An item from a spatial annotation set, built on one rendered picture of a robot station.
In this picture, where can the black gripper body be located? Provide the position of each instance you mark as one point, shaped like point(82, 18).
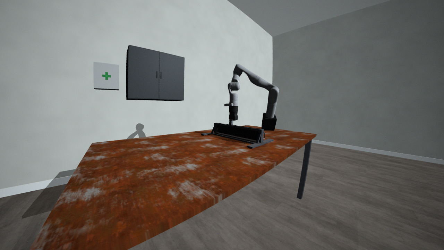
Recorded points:
point(233, 109)

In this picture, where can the black patch panel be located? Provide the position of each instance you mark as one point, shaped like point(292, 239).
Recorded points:
point(240, 133)

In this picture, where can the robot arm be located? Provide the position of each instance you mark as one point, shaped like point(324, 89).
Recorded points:
point(258, 81)

